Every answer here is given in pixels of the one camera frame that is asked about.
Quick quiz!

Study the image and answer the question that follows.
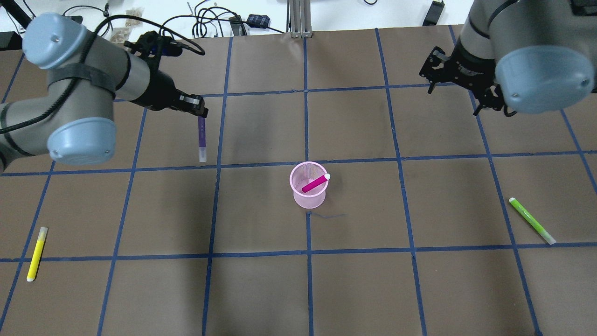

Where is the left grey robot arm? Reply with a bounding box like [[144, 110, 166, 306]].
[[0, 12, 208, 172]]

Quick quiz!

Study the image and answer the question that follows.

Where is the aluminium frame post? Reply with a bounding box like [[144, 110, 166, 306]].
[[286, 0, 313, 38]]

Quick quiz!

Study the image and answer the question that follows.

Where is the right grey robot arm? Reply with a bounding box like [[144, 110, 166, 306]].
[[419, 0, 597, 117]]

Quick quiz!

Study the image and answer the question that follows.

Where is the black power adapter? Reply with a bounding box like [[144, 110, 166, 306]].
[[245, 14, 271, 28]]

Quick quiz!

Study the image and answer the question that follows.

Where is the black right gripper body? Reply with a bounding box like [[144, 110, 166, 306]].
[[419, 46, 495, 95]]

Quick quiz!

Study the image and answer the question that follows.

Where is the purple pen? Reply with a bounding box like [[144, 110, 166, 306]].
[[198, 117, 207, 162]]

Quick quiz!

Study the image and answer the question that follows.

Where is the black cables bundle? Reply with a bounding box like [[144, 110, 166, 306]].
[[159, 2, 248, 39]]

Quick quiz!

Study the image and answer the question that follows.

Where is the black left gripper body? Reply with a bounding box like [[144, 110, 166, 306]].
[[174, 91, 205, 115]]

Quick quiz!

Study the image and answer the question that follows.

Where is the yellow pen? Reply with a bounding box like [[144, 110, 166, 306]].
[[27, 227, 49, 282]]

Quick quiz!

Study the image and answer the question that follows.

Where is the pink plastic cup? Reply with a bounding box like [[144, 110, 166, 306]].
[[289, 161, 331, 209]]

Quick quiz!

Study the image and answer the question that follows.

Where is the pink pen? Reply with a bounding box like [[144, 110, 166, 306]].
[[301, 174, 331, 193]]

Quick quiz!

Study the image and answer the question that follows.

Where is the green pen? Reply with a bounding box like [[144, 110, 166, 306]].
[[509, 196, 557, 246]]

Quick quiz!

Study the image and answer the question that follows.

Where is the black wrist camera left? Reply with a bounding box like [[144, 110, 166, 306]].
[[124, 31, 183, 59]]

